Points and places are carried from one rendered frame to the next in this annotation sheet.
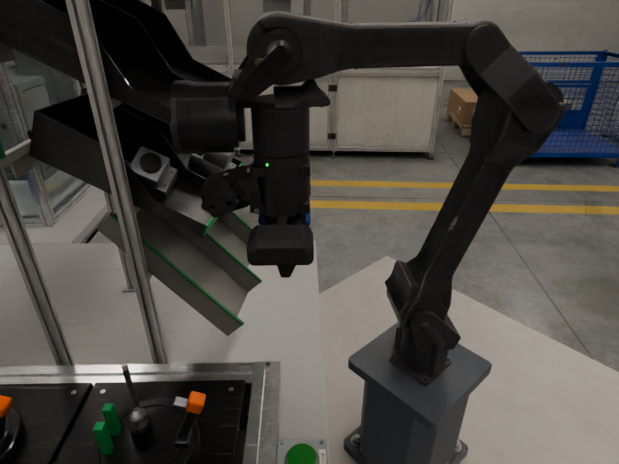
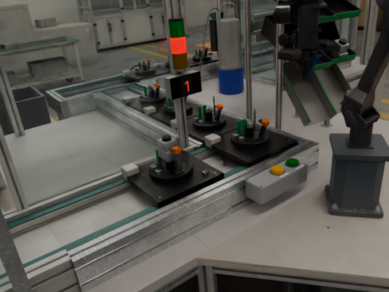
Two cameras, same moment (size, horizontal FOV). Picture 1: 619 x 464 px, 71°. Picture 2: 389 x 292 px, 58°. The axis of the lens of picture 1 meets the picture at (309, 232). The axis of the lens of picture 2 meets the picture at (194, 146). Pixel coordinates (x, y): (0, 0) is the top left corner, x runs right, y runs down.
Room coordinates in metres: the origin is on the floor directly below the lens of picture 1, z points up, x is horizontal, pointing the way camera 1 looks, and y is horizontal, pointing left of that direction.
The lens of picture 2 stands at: (-0.42, -0.66, 1.52)
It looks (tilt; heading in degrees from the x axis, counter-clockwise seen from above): 25 degrees down; 58
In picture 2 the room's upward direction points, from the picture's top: 5 degrees counter-clockwise
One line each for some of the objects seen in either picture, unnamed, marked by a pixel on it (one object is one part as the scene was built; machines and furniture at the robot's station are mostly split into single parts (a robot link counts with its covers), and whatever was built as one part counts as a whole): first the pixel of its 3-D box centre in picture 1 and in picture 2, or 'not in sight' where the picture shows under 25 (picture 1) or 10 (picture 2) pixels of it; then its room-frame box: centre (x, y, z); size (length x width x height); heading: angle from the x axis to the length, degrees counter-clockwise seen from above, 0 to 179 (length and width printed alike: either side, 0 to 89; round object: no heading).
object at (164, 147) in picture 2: not in sight; (165, 146); (0.03, 0.23, 1.06); 0.08 x 0.04 x 0.07; 91
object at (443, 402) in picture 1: (411, 409); (355, 174); (0.45, -0.16, 0.96); 0.15 x 0.15 x 0.20; 42
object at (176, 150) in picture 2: not in sight; (176, 157); (0.03, 0.18, 1.04); 0.04 x 0.02 x 0.08; 91
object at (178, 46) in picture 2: not in sight; (178, 44); (0.18, 0.34, 1.33); 0.05 x 0.05 x 0.05
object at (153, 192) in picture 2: not in sight; (171, 174); (0.03, 0.22, 0.96); 0.24 x 0.24 x 0.02; 1
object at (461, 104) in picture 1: (504, 111); not in sight; (5.42, -2.41, 0.20); 1.20 x 0.80 x 0.41; 87
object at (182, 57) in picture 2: not in sight; (179, 60); (0.18, 0.34, 1.28); 0.05 x 0.05 x 0.05
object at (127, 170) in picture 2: not in sight; (130, 171); (-0.07, 0.31, 0.97); 0.05 x 0.05 x 0.04; 1
